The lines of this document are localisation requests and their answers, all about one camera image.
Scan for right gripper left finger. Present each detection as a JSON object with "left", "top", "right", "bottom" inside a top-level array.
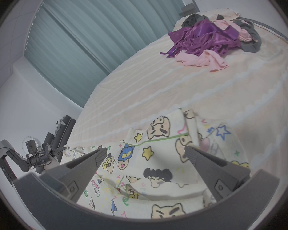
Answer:
[{"left": 42, "top": 148, "right": 108, "bottom": 199}]

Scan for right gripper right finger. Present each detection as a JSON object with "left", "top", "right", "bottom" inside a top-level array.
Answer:
[{"left": 184, "top": 146, "right": 252, "bottom": 203}]

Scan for white printed pyjama top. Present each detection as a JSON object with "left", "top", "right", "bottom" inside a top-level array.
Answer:
[{"left": 62, "top": 107, "right": 251, "bottom": 220}]

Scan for black chest of drawers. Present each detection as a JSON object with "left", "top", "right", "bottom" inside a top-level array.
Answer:
[{"left": 36, "top": 115, "right": 77, "bottom": 176}]

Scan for bed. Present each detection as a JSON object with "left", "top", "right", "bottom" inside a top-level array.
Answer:
[{"left": 61, "top": 0, "right": 288, "bottom": 220}]

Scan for blue-green curtain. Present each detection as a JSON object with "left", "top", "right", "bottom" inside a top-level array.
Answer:
[
  {"left": 25, "top": 6, "right": 111, "bottom": 109},
  {"left": 42, "top": 0, "right": 186, "bottom": 74}
]

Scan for pink garment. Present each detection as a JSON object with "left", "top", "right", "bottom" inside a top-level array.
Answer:
[{"left": 175, "top": 19, "right": 251, "bottom": 72}]

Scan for purple satin garment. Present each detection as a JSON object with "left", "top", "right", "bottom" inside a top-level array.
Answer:
[{"left": 160, "top": 19, "right": 240, "bottom": 58}]

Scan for dark grey garment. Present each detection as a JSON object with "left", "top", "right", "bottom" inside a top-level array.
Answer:
[{"left": 217, "top": 15, "right": 262, "bottom": 54}]

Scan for black garment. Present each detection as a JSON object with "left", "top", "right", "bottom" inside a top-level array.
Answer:
[{"left": 183, "top": 13, "right": 209, "bottom": 29}]

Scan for cream pillow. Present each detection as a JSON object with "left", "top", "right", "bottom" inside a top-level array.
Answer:
[{"left": 175, "top": 8, "right": 240, "bottom": 31}]

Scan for grey bedside table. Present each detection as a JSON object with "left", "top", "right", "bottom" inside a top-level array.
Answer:
[{"left": 181, "top": 3, "right": 200, "bottom": 18}]

